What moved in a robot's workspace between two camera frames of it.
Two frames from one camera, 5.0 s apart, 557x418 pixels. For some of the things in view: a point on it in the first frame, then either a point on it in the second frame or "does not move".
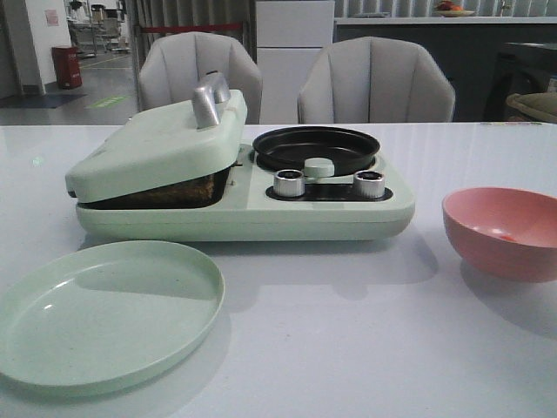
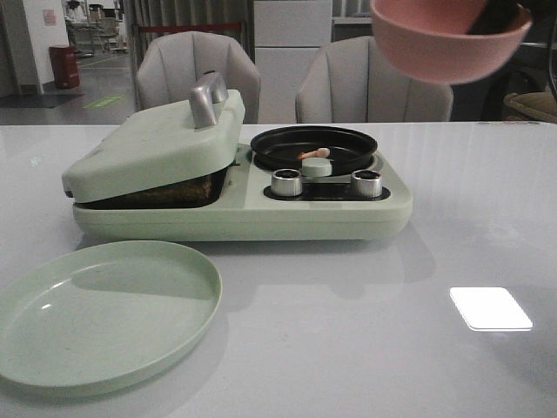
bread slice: x=197 y=192 does not move
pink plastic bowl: x=476 y=219 to x=429 y=39
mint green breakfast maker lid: x=165 y=147 does not move
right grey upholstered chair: x=375 y=79 does not move
